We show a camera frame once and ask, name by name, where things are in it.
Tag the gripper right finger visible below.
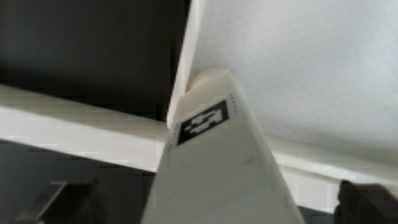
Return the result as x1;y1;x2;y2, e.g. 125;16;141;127
335;180;398;224

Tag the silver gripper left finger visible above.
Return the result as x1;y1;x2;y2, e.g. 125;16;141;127
15;180;109;224

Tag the white desk leg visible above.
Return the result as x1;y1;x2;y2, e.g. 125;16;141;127
141;69;306;224

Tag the white desk top tray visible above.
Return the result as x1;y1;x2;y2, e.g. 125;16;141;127
173;0;398;163

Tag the white front fence bar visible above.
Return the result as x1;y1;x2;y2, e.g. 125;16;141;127
0;84;398;212

